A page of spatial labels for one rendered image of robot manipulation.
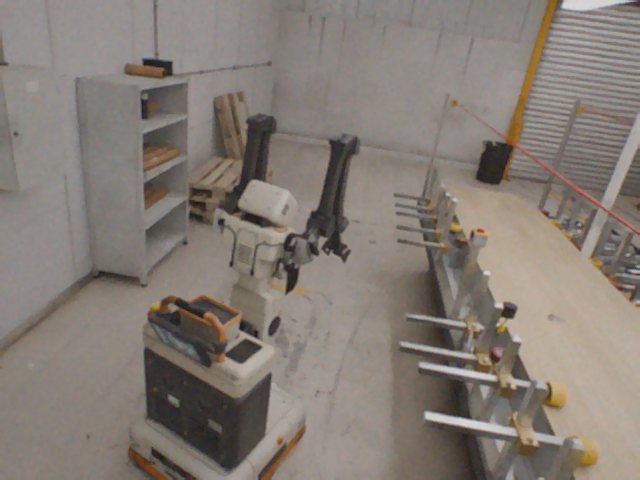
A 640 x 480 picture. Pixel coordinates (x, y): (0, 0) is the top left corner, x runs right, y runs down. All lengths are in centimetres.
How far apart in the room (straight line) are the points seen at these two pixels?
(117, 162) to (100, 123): 28
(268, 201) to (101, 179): 199
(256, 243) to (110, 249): 213
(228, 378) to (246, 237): 57
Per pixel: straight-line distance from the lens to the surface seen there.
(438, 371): 171
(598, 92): 1014
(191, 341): 168
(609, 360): 233
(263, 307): 204
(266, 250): 185
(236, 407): 184
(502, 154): 875
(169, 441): 225
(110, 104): 347
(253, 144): 210
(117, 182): 359
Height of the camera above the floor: 197
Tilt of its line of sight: 25 degrees down
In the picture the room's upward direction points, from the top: 8 degrees clockwise
